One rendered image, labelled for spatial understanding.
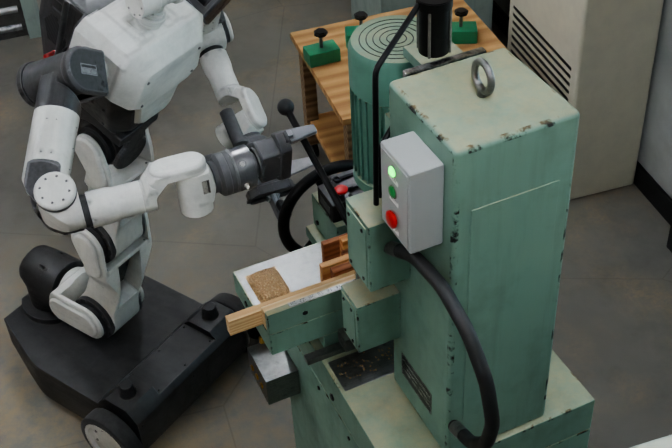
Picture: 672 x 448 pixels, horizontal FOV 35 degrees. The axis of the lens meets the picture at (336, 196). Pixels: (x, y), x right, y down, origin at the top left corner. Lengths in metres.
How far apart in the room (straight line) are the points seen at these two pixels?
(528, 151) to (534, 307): 0.35
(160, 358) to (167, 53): 1.12
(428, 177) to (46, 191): 0.78
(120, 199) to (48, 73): 0.31
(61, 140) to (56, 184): 0.11
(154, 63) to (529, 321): 0.95
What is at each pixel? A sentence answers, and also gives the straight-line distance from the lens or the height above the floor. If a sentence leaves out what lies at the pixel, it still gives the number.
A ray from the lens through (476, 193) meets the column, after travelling 1.64.
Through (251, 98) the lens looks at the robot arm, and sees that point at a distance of 2.66.
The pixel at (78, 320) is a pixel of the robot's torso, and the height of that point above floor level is 0.29.
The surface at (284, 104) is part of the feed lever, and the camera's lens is 2.17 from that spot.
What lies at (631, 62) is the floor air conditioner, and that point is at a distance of 3.65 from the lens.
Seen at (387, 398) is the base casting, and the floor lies 0.80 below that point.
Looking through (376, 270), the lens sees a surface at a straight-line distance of 1.85.
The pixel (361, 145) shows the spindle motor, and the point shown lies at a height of 1.27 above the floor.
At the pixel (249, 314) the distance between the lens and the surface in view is 2.16.
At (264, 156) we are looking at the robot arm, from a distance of 2.11.
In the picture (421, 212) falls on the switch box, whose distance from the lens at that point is 1.65.
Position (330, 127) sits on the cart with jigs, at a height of 0.18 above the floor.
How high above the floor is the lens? 2.47
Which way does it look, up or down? 39 degrees down
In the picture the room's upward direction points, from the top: 3 degrees counter-clockwise
